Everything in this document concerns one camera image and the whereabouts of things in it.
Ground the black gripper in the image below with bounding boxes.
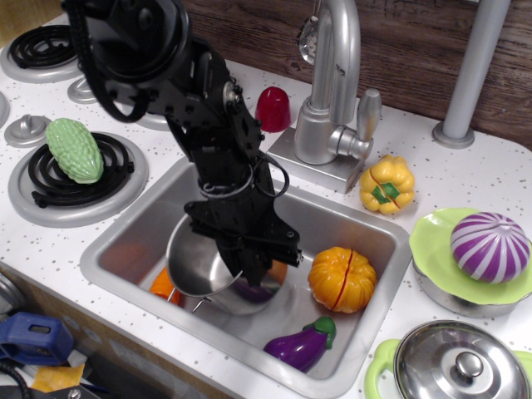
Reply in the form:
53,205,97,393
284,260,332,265
185,164,301,287

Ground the stainless steel pot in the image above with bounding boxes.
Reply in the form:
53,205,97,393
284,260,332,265
166,215,288,316

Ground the silver stove knob upper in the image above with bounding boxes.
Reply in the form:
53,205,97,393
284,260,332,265
67,77,97,104

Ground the red toy pepper piece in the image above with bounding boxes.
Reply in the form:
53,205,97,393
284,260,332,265
255,86,292,133

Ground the grey vertical pole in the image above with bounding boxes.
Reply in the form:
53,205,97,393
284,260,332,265
432,0,510,150

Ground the back left coil burner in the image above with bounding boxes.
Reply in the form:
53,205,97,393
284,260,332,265
1,25,82,84

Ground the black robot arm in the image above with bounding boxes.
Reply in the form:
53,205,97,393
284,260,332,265
62,1,301,286

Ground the yellow toy bell pepper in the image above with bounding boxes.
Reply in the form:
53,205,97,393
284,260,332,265
359,155,416,214

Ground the purple toy eggplant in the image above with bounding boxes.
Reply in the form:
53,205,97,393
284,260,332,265
264,317,337,372

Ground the blue plastic clamp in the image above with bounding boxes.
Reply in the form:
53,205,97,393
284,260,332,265
1,312,75,366

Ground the stainless steel sink basin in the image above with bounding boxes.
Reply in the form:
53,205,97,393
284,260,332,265
81,160,411,398

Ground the steel bowl under plate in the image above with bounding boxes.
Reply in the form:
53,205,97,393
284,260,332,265
412,262,531,318

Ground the silver stove knob left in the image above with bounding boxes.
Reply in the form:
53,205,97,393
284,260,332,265
4,114,51,148

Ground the silver stove knob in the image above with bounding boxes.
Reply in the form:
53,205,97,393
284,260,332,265
4,114,51,148
67,77,97,104

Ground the green toy bitter melon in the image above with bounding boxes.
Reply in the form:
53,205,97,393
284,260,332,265
45,118,104,185

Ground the yellow cloth piece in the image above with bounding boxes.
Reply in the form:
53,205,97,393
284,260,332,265
31,364,85,393

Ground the light green plate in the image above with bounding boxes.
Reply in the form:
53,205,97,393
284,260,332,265
409,208,531,304

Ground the orange toy pumpkin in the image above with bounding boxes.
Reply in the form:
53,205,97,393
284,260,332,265
308,247,377,314

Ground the steel pot lid with knob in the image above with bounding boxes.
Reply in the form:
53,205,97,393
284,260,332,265
392,320,531,398

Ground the purple striped toy onion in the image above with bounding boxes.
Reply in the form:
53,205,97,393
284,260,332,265
450,212,531,284

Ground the orange toy carrot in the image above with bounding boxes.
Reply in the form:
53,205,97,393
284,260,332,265
150,268,180,305

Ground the silver toy faucet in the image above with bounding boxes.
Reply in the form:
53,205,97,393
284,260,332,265
268,0,382,194

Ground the front black coil burner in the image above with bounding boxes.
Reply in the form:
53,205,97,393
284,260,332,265
7,132,149,228

